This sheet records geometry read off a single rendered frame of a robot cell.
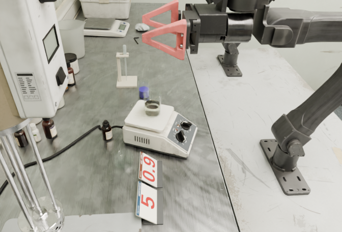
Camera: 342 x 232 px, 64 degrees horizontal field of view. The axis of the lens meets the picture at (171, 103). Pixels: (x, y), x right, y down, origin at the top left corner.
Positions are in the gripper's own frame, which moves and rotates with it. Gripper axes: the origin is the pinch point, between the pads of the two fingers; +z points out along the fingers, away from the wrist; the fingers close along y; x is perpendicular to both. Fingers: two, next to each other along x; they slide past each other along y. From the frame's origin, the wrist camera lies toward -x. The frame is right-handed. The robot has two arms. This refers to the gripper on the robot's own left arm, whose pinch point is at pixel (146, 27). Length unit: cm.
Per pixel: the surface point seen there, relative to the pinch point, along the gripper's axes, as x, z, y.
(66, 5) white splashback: 29, 45, -113
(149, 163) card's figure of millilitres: 38.0, 0.2, -0.8
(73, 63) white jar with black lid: 35, 30, -53
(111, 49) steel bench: 40, 18, -78
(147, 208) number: 37.9, 0.9, 13.0
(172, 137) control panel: 34.4, -6.5, -6.6
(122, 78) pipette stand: 39, 10, -48
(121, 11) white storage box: 35, 15, -122
